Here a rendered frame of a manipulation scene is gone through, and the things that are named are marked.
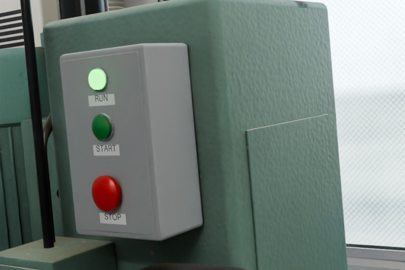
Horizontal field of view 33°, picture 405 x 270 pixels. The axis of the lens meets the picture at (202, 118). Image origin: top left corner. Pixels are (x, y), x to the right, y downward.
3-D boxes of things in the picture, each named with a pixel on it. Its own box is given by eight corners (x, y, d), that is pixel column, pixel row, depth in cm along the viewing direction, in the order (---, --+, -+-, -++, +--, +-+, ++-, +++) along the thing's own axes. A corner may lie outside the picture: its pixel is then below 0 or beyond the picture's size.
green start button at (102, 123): (94, 141, 59) (92, 113, 58) (116, 141, 57) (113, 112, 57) (89, 142, 58) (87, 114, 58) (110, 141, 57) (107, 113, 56)
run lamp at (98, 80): (91, 91, 58) (89, 68, 58) (109, 90, 57) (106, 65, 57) (86, 92, 58) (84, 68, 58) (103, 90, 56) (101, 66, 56)
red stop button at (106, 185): (99, 209, 59) (95, 174, 59) (125, 210, 57) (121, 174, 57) (90, 211, 58) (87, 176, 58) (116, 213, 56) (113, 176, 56)
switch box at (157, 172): (120, 220, 66) (105, 53, 65) (205, 226, 60) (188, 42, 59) (73, 235, 61) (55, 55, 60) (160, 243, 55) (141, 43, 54)
